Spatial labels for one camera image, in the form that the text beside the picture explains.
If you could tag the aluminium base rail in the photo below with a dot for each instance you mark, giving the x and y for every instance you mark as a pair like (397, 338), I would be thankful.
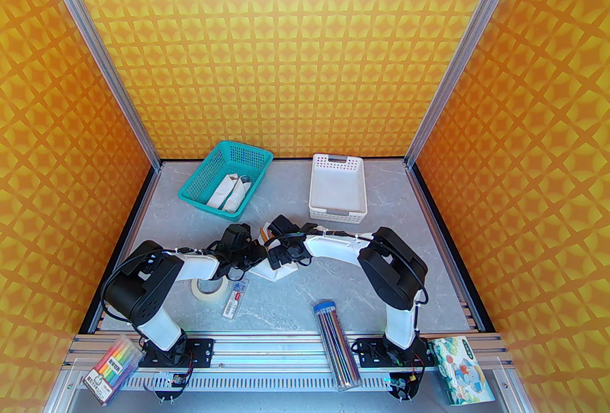
(276, 349)

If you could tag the masking tape roll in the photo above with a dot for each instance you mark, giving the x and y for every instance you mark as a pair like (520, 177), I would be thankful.
(209, 299)

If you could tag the white plastic perforated basket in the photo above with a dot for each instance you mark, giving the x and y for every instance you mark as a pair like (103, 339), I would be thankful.
(336, 191)

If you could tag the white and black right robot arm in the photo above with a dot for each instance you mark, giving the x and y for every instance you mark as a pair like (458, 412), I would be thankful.
(391, 265)

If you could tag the small clear refill box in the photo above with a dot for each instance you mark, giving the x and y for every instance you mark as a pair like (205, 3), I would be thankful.
(234, 301)

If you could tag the teal plastic mesh basket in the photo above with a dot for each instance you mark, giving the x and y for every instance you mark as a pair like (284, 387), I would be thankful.
(248, 156)

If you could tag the rolled white napkin bundle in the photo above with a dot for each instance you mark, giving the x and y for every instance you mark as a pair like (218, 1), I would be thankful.
(221, 195)

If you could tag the aluminium frame post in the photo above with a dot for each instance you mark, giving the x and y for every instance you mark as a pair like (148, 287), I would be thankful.
(469, 44)
(95, 44)

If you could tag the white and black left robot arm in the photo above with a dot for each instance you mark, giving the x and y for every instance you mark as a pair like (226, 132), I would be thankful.
(143, 287)

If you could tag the clear pencil tube blue cap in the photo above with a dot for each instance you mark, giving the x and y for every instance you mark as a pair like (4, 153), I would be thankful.
(336, 344)

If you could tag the small controller board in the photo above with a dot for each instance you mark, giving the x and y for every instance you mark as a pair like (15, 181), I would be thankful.
(401, 385)
(172, 383)

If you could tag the white paper napkin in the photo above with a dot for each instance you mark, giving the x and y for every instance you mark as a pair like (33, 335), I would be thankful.
(276, 273)

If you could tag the colour marker pack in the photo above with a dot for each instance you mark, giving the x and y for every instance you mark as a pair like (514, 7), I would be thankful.
(112, 370)

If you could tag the cartoon print tissue pack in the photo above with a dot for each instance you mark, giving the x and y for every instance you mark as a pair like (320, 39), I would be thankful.
(460, 373)

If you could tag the cutlery piece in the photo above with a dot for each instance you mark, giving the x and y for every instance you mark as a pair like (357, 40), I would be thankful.
(245, 180)

